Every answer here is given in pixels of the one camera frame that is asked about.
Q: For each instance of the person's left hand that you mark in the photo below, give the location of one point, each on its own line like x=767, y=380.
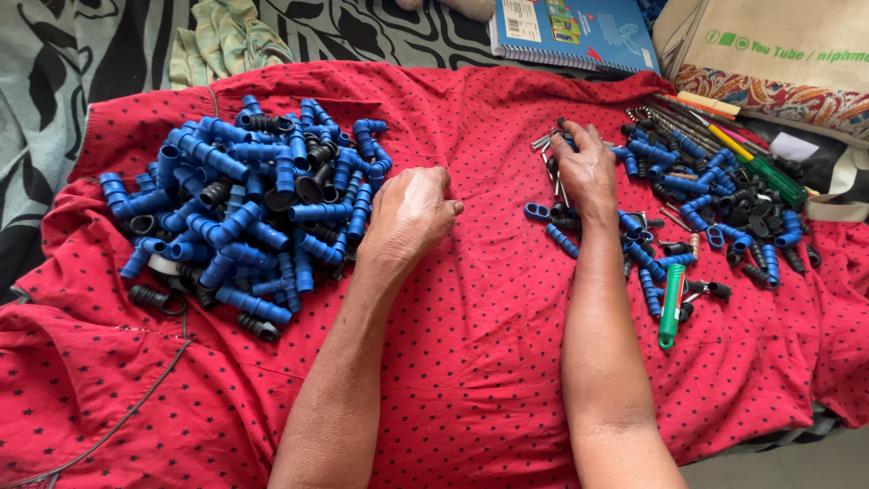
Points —
x=407, y=217

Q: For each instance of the person's right hand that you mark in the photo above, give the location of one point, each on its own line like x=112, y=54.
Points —
x=589, y=178

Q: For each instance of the cluster of metal screws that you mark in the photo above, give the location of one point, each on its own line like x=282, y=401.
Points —
x=548, y=159

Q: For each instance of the blue straight barbed connector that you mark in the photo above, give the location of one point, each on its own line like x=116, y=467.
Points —
x=562, y=240

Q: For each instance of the bundle of pencils and rods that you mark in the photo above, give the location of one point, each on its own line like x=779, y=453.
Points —
x=679, y=126

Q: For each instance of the scattered spread of pipe fittings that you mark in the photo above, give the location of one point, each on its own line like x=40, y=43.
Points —
x=706, y=204

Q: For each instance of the red star-print cloth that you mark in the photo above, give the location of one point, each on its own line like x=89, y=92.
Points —
x=468, y=326

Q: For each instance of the beige eraser block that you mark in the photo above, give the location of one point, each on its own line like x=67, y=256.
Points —
x=709, y=102

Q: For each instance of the blue spiral notebook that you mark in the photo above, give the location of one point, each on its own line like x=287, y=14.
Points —
x=577, y=34

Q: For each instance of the large heap of pipe fittings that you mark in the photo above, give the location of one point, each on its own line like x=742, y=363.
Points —
x=251, y=204

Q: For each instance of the black barbed end plug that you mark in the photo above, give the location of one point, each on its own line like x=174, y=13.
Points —
x=259, y=327

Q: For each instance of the beige printed tote bag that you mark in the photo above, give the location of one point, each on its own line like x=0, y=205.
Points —
x=781, y=61

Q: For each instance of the black bag with white paper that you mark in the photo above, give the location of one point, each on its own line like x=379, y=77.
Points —
x=825, y=170

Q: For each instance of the white tape roll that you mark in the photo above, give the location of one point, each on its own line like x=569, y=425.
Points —
x=161, y=265

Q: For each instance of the green beige crumpled cloth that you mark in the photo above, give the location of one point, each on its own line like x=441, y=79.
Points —
x=224, y=41

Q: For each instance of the black fitting with loop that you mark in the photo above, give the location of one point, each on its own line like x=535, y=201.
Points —
x=153, y=299

